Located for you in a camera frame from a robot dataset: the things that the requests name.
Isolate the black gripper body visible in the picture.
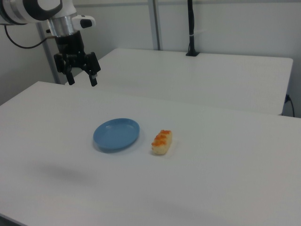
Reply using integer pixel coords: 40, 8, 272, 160
53, 30, 95, 74

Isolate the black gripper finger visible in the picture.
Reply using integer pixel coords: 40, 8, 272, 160
85, 52, 102, 87
61, 58, 75, 86

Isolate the blue oval plate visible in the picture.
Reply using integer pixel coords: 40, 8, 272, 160
93, 118, 141, 154

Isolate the bread with orange topping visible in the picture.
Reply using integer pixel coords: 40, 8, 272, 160
150, 129, 174, 156

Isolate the white back table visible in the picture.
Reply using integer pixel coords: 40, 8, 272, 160
71, 48, 294, 116

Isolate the grey metal frame post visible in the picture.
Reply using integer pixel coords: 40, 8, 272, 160
35, 23, 61, 84

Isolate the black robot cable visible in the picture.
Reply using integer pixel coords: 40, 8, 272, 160
4, 24, 55, 49

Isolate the grey wall partition post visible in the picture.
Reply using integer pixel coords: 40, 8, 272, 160
149, 0, 163, 51

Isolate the black camera stand pole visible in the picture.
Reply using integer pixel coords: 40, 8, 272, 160
185, 0, 200, 57

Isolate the black wall cable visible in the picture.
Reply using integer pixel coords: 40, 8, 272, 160
285, 94, 295, 118

